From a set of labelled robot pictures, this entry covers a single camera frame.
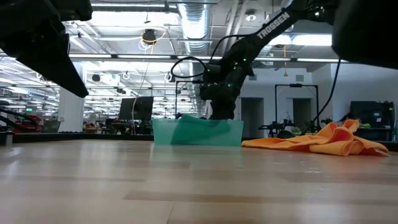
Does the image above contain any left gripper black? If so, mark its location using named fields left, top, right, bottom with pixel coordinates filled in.
left=0, top=0, right=93, bottom=98

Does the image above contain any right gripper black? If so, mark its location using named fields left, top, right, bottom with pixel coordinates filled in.
left=200, top=82, right=237, bottom=121

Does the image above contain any blue microfiber towel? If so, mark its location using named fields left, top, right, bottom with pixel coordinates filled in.
left=170, top=114, right=233, bottom=146

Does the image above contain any orange microfiber towel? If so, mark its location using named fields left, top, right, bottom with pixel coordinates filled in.
left=241, top=119, right=391, bottom=157

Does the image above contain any translucent teal plastic basket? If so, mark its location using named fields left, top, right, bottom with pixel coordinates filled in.
left=151, top=119, right=244, bottom=147

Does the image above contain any black rectangular metal gantry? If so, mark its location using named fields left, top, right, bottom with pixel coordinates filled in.
left=175, top=80, right=206, bottom=119
left=274, top=83, right=320, bottom=134

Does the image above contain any red workshop equipment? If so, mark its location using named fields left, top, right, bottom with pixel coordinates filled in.
left=0, top=107, right=43, bottom=134

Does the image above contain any yellow hanging pendant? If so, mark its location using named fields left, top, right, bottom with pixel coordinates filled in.
left=282, top=45, right=289, bottom=78

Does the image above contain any black flat monitor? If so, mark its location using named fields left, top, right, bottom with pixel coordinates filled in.
left=118, top=96, right=155, bottom=134

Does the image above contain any black equipment cabinet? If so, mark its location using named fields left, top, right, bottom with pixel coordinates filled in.
left=350, top=101, right=396, bottom=142

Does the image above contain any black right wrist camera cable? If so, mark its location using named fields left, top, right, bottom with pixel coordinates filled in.
left=170, top=34, right=249, bottom=79

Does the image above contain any black aluminium table frame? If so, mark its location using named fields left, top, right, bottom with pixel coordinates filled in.
left=0, top=132, right=398, bottom=152

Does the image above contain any silver ventilation duct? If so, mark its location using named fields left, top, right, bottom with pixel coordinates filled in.
left=178, top=2, right=210, bottom=57

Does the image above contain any black ceiling-mounted camera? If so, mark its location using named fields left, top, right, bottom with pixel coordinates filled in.
left=142, top=28, right=157, bottom=46

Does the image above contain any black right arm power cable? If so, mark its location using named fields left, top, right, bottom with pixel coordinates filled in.
left=306, top=58, right=342, bottom=134

